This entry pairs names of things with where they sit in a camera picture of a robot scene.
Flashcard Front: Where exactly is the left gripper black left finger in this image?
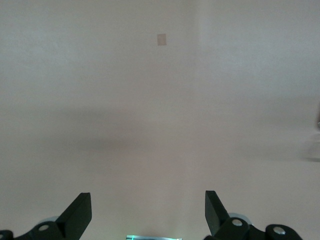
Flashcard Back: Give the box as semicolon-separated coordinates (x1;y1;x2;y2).
0;192;92;240

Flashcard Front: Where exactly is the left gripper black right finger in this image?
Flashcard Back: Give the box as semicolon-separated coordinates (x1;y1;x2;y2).
203;190;303;240

